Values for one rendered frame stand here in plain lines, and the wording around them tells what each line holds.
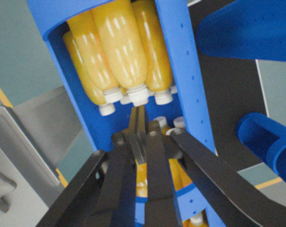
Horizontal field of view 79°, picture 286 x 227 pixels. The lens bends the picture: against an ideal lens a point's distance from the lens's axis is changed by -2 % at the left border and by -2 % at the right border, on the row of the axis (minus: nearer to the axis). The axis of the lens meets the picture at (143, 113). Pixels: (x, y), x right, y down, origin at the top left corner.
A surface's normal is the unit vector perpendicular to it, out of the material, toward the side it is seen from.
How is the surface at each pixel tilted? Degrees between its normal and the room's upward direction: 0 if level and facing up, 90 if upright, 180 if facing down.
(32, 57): 0
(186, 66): 43
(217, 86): 0
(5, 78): 0
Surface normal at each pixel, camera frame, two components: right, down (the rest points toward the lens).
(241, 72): 0.01, 0.33
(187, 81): 0.65, 0.06
